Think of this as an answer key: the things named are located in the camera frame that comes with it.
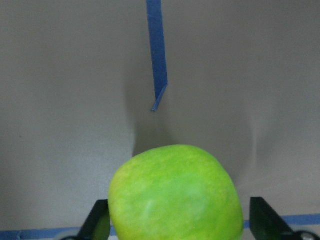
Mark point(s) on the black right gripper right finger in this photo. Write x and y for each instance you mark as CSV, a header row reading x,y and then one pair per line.
x,y
265,223

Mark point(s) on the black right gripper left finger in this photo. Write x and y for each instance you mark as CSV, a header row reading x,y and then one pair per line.
x,y
97,226

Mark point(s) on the green apple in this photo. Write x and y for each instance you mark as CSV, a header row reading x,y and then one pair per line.
x,y
177,192

